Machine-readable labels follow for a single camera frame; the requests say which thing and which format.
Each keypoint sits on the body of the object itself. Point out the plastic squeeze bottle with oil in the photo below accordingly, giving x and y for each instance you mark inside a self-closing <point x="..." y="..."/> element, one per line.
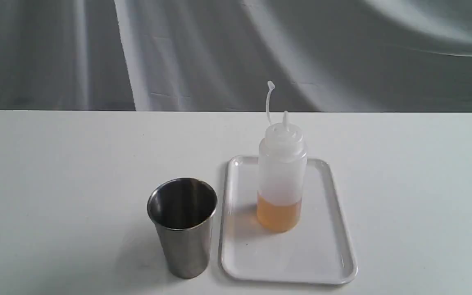
<point x="282" y="163"/>

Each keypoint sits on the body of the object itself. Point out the stainless steel cup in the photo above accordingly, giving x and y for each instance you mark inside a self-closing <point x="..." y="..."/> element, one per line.
<point x="182" y="211"/>

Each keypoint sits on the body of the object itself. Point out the grey backdrop cloth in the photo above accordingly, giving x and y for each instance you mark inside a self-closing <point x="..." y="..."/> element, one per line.
<point x="218" y="55"/>

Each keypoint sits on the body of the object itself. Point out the white plastic tray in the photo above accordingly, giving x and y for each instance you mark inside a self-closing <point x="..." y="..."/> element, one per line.
<point x="318" y="250"/>

